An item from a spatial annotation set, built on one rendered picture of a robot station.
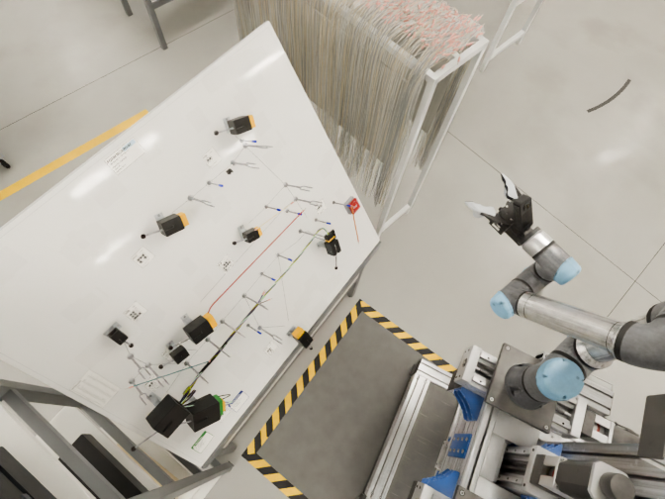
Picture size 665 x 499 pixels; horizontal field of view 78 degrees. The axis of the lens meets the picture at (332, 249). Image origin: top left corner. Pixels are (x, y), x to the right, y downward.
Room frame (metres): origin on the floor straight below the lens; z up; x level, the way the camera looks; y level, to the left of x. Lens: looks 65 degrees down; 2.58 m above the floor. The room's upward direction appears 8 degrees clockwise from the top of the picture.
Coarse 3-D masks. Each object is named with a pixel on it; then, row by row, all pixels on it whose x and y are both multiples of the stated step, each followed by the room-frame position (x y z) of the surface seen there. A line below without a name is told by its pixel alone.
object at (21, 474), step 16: (0, 448) -0.12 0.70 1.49; (0, 464) -0.15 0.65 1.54; (16, 464) -0.15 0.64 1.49; (0, 480) -0.17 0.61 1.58; (16, 480) -0.17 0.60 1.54; (32, 480) -0.18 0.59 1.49; (0, 496) -0.19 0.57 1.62; (16, 496) -0.19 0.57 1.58; (32, 496) -0.20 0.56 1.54; (48, 496) -0.20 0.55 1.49
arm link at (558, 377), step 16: (560, 352) 0.33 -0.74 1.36; (528, 368) 0.28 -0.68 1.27; (544, 368) 0.27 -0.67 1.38; (560, 368) 0.27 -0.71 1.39; (576, 368) 0.28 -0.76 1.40; (528, 384) 0.23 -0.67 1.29; (544, 384) 0.22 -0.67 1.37; (560, 384) 0.23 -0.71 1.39; (576, 384) 0.23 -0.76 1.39; (544, 400) 0.19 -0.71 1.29; (560, 400) 0.19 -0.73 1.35
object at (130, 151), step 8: (128, 144) 0.63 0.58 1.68; (136, 144) 0.64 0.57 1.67; (120, 152) 0.60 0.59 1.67; (128, 152) 0.61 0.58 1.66; (136, 152) 0.62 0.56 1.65; (104, 160) 0.57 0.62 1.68; (112, 160) 0.58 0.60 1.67; (120, 160) 0.59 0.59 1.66; (128, 160) 0.60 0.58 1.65; (112, 168) 0.56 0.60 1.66; (120, 168) 0.57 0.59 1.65
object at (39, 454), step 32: (0, 384) 0.01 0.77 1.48; (32, 384) 0.02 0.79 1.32; (0, 416) -0.06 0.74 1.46; (32, 416) -0.05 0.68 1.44; (64, 416) -0.05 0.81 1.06; (96, 416) -0.04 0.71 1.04; (32, 448) -0.12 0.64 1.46; (64, 448) -0.11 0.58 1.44; (128, 448) -0.12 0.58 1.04; (160, 448) -0.13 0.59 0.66; (64, 480) -0.17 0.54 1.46; (96, 480) -0.17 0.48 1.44; (160, 480) -0.20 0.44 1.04; (192, 480) -0.21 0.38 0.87
